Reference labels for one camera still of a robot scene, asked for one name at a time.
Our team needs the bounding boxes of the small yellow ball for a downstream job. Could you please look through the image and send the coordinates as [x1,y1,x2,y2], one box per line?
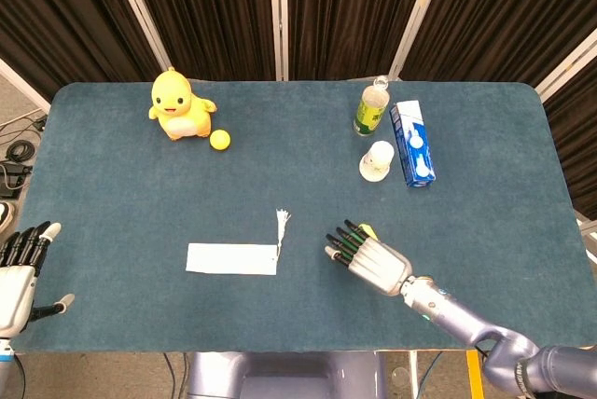
[209,129,231,152]

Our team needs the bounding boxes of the yellow duck plush toy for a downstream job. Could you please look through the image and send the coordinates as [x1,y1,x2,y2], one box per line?
[147,65,219,142]

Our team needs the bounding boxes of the blue felt table cover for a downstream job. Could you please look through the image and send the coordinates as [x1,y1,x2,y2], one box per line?
[8,80,590,354]

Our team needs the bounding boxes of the purple-grey robot torso base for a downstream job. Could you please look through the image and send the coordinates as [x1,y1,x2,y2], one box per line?
[186,351,388,399]

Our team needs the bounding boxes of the dark curtain screen panel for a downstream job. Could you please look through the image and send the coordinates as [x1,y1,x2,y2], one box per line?
[111,0,289,82]
[269,0,451,82]
[399,0,597,92]
[0,0,174,114]
[535,28,597,221]

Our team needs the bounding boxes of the white paper bookmark with tassel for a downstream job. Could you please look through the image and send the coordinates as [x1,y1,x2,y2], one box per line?
[185,208,293,277]

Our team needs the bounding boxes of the coiled black cable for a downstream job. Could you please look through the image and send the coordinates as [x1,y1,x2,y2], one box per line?
[7,141,36,164]

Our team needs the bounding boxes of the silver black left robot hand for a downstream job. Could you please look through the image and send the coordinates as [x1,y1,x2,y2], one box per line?
[0,220,76,339]

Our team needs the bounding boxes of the green label plastic bottle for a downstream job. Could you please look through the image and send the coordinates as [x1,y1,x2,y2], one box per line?
[353,75,391,138]

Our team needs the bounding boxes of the white sneaker shoe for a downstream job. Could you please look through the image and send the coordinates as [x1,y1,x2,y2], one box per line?
[0,200,18,235]

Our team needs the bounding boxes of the blue white milk carton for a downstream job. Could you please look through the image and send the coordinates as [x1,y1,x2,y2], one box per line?
[389,100,437,188]

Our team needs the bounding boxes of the white paper cup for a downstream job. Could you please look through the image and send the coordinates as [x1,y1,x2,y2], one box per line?
[358,140,396,183]

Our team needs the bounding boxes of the yellow floor tape strip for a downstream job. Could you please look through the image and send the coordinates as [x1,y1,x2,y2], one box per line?
[465,351,484,399]

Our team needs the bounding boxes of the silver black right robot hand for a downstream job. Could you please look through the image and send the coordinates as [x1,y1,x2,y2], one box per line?
[325,219,414,296]

